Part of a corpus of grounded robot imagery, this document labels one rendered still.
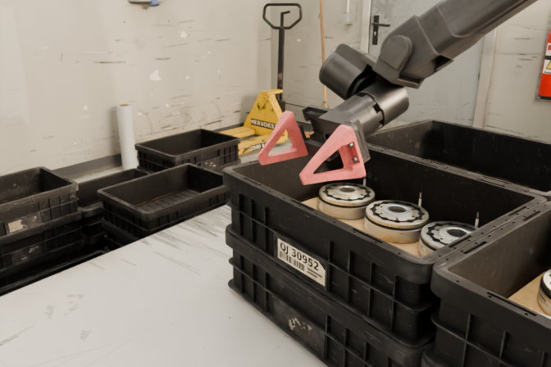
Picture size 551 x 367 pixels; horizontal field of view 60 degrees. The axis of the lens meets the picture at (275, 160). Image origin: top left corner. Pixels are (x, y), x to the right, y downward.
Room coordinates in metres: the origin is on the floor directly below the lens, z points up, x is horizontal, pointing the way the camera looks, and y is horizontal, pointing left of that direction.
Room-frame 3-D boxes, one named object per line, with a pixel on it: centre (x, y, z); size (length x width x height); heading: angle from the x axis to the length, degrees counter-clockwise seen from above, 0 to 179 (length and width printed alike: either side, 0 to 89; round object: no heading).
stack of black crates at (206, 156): (2.11, 0.40, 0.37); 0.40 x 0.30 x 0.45; 139
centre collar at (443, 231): (0.63, -0.27, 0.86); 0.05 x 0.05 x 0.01
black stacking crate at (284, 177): (0.68, -0.15, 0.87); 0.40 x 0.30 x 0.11; 38
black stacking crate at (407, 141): (0.86, -0.38, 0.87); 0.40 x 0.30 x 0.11; 38
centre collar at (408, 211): (0.72, -0.20, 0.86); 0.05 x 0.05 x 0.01
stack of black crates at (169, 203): (1.54, 0.37, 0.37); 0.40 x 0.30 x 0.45; 139
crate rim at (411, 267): (0.68, -0.15, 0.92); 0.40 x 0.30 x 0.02; 38
